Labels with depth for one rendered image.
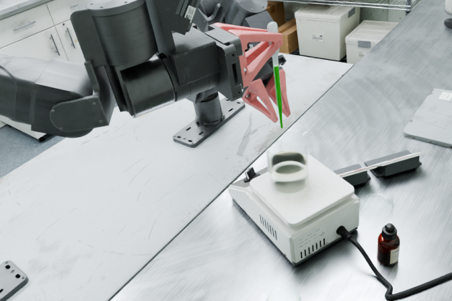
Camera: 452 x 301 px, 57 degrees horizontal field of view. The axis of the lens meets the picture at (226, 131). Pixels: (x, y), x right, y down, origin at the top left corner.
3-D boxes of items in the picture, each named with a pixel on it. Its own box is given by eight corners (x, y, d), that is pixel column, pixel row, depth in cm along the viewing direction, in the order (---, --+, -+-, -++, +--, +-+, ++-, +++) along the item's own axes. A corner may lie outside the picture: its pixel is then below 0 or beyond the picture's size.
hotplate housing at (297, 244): (228, 197, 78) (221, 163, 73) (286, 168, 82) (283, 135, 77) (303, 281, 60) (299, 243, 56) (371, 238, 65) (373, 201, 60)
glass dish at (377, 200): (355, 195, 73) (355, 185, 72) (388, 192, 72) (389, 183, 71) (361, 218, 68) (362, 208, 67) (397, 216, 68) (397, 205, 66)
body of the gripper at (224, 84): (198, 22, 52) (142, 40, 49) (239, 43, 44) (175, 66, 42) (208, 69, 55) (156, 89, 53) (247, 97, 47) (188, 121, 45)
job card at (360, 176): (314, 177, 78) (313, 160, 76) (358, 164, 79) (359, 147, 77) (328, 198, 73) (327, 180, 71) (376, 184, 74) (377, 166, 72)
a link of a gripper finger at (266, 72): (306, 103, 71) (278, 58, 73) (271, 118, 69) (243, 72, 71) (292, 118, 77) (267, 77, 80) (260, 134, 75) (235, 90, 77)
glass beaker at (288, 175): (285, 206, 62) (280, 160, 57) (261, 184, 66) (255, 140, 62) (323, 185, 64) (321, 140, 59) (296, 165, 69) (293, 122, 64)
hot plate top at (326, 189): (247, 185, 67) (246, 181, 67) (307, 155, 71) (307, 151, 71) (291, 230, 58) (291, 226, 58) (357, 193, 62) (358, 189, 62)
